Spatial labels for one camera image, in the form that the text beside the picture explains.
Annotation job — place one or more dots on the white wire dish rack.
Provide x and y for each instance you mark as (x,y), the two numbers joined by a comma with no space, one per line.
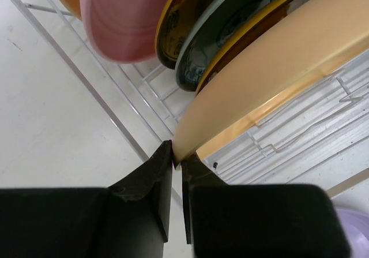
(54,132)

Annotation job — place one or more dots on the purple plastic plate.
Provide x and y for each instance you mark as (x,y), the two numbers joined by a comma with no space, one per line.
(355,225)

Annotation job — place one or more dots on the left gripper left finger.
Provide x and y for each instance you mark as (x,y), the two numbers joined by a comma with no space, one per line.
(127,219)

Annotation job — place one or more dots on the beige plastic plate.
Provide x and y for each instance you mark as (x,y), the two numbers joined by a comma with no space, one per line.
(307,45)

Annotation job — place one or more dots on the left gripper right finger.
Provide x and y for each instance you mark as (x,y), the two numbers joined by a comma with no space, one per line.
(277,220)

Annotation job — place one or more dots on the light blue patterned plate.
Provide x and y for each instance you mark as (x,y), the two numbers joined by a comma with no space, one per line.
(220,20)

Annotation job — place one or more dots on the pink plastic plate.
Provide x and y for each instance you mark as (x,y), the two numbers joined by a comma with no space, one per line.
(122,31)

